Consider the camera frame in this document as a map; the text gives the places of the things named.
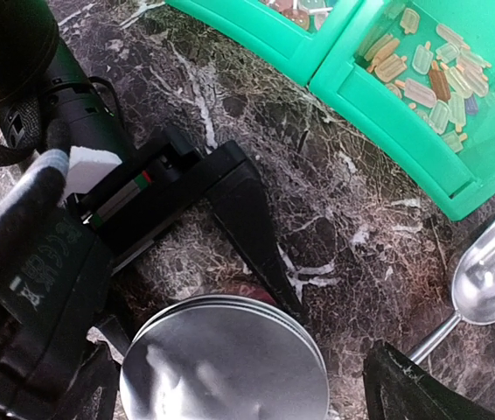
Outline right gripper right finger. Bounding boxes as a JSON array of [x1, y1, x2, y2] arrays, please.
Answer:
[[363, 340, 495, 419]]

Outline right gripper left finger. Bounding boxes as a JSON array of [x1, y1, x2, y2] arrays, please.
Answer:
[[67, 341, 119, 419]]

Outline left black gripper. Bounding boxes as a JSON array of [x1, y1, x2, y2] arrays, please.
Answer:
[[68, 126, 308, 324]]

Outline white jar lid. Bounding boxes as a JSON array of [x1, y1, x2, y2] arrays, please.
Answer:
[[120, 294, 330, 419]]

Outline metal scoop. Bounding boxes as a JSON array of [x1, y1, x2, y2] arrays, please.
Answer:
[[408, 220, 495, 364]]

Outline green three-compartment bin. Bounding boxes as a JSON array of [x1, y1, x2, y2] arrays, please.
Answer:
[[174, 1, 495, 221]]

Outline clear plastic jar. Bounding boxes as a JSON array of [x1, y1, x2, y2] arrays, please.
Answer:
[[233, 283, 276, 305]]

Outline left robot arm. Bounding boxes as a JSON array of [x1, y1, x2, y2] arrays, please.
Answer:
[[0, 1, 304, 319]]

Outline wrapped colourful candies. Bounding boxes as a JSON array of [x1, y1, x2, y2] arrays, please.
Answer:
[[261, 0, 337, 32]]

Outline green yellow gummy candies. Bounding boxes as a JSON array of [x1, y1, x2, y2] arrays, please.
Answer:
[[355, 1, 491, 154]]

